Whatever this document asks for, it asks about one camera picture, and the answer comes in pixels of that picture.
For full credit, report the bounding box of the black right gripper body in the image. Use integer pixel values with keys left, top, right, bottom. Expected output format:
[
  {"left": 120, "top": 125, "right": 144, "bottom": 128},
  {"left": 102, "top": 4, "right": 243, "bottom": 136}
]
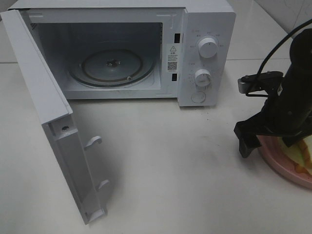
[{"left": 234, "top": 74, "right": 312, "bottom": 138}]

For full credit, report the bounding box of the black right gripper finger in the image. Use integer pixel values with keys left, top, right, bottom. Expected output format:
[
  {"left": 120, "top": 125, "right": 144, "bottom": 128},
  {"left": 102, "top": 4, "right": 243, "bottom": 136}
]
[
  {"left": 239, "top": 135, "right": 261, "bottom": 158},
  {"left": 282, "top": 133, "right": 308, "bottom": 147}
]

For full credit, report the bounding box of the pink round plate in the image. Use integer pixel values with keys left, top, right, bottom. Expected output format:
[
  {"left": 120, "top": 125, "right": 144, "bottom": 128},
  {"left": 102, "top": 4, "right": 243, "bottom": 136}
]
[{"left": 258, "top": 136, "right": 312, "bottom": 190}]

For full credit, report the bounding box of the sandwich with lettuce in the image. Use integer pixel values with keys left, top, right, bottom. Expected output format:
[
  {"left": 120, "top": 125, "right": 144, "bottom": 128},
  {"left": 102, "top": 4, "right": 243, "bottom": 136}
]
[{"left": 278, "top": 136, "right": 312, "bottom": 175}]

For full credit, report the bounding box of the round white door button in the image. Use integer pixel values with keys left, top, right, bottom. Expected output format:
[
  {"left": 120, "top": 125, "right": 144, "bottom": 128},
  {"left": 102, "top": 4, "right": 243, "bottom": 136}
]
[{"left": 191, "top": 92, "right": 206, "bottom": 103}]

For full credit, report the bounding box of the white microwave door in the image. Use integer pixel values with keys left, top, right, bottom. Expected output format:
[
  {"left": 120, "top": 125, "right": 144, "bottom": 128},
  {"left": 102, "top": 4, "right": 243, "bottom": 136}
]
[{"left": 1, "top": 10, "right": 109, "bottom": 224}]

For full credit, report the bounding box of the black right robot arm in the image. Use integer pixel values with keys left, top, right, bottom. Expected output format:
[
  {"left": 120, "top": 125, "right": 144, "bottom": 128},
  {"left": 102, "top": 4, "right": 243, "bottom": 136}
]
[{"left": 234, "top": 29, "right": 312, "bottom": 151}]

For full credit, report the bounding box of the lower white timer knob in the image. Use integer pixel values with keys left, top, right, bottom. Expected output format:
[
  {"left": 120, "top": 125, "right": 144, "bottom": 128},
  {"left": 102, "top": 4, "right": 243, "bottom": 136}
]
[{"left": 195, "top": 69, "right": 211, "bottom": 87}]

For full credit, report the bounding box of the upper white power knob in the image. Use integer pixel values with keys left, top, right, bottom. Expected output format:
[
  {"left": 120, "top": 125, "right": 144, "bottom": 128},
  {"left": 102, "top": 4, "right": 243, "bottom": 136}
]
[{"left": 198, "top": 36, "right": 218, "bottom": 59}]

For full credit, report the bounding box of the white microwave oven body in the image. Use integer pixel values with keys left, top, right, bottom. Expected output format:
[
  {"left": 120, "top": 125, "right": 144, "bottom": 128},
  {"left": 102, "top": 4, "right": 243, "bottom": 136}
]
[{"left": 6, "top": 0, "right": 236, "bottom": 107}]

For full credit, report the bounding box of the glass microwave turntable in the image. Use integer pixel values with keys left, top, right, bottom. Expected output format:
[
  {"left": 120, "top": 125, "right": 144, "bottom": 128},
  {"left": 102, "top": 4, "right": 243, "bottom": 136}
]
[{"left": 68, "top": 49, "right": 156, "bottom": 88}]

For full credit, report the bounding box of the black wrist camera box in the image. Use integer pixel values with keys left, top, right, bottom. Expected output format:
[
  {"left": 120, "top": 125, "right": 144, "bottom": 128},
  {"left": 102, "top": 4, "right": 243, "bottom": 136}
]
[{"left": 237, "top": 71, "right": 283, "bottom": 97}]

